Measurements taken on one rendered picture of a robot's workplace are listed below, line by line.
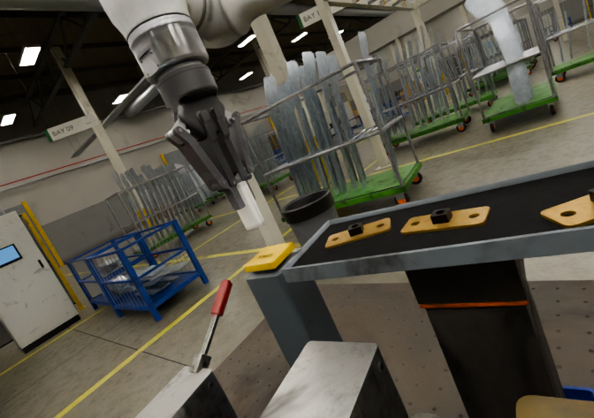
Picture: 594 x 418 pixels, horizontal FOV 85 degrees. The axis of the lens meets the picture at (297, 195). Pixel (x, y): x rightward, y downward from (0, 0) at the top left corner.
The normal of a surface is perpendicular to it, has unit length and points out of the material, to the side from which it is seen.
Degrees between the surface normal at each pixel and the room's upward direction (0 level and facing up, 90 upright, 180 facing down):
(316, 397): 0
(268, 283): 90
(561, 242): 90
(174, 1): 101
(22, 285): 90
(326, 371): 0
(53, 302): 90
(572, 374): 0
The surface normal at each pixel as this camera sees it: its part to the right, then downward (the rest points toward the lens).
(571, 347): -0.40, -0.90
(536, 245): -0.49, 0.37
